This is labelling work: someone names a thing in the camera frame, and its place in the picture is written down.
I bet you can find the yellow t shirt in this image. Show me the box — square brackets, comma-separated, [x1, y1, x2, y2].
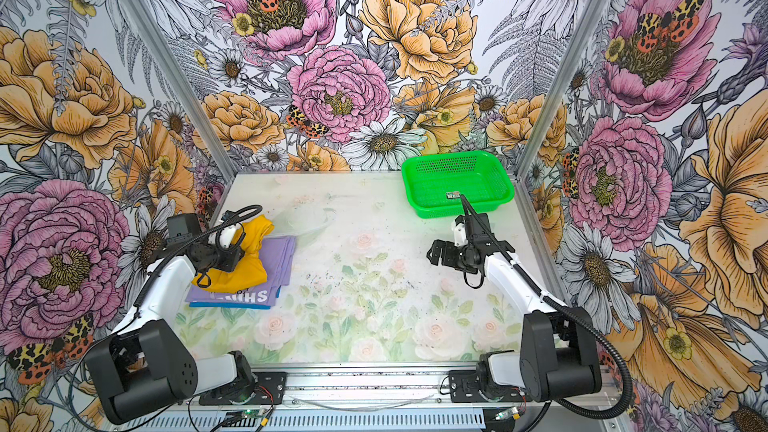
[192, 216, 274, 294]

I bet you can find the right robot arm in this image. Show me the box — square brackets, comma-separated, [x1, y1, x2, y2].
[426, 211, 602, 402]

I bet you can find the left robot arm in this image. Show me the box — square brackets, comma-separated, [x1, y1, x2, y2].
[84, 205, 262, 425]

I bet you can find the green plastic basket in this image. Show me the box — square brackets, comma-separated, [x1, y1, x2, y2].
[401, 151, 515, 219]

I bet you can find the folded purple t shirt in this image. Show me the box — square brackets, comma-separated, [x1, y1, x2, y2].
[186, 236, 296, 310]

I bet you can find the right green circuit board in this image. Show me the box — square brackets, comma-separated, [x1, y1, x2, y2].
[494, 407, 521, 422]

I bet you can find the green circuit board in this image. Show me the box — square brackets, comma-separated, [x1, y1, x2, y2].
[494, 407, 521, 422]
[226, 409, 271, 425]

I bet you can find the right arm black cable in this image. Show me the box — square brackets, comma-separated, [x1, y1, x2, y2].
[459, 194, 634, 421]

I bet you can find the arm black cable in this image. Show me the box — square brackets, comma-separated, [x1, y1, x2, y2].
[459, 194, 634, 421]
[65, 204, 264, 430]

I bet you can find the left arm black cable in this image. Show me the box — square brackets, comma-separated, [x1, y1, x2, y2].
[65, 204, 264, 430]

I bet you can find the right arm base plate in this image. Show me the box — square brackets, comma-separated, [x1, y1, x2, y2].
[447, 369, 523, 404]

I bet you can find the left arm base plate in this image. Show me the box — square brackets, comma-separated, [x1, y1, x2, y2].
[199, 372, 288, 406]

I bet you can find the aluminium front rail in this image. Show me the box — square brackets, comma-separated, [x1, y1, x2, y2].
[110, 364, 625, 412]

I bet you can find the left aluminium corner post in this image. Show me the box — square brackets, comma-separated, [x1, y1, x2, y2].
[119, 0, 237, 182]

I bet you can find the aluminium corner post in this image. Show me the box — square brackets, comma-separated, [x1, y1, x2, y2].
[514, 0, 610, 181]
[119, 0, 237, 182]

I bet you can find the right aluminium corner post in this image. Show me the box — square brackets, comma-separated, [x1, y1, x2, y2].
[514, 0, 610, 181]

